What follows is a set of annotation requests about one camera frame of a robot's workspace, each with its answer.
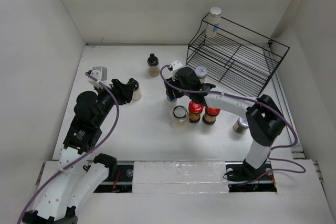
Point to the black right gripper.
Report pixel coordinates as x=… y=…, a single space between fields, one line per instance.
x=170 y=92

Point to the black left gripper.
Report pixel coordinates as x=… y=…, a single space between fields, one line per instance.
x=123 y=92

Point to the blue-label silver-lid jar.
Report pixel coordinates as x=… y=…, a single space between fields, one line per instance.
x=171 y=100

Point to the white bottle black cap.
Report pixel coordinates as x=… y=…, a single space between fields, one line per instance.
x=137 y=95

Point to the clear jar silver lid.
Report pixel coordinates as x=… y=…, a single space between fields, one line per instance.
x=179 y=117

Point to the red-lid sauce jar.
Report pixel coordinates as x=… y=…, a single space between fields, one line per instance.
x=210 y=115
x=194 y=112

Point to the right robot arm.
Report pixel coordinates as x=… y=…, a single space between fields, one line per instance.
x=265 y=121

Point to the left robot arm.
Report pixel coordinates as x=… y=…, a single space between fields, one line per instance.
x=73 y=183

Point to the white-lid spice jar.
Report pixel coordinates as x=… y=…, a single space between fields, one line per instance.
x=201 y=73

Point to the black-cap spice shaker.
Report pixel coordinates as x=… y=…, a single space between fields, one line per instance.
x=153 y=65

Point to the dark spice jar white lid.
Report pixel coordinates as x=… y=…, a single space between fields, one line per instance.
x=241 y=126

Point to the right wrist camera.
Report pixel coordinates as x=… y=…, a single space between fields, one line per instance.
x=175 y=65

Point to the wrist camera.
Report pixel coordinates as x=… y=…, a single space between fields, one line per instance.
x=175 y=65
x=100 y=75

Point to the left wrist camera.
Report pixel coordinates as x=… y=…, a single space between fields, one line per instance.
x=100 y=75

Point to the black wire rack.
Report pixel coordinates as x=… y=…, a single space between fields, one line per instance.
x=236 y=57

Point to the metal base rail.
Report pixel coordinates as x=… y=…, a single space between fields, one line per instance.
x=199 y=177

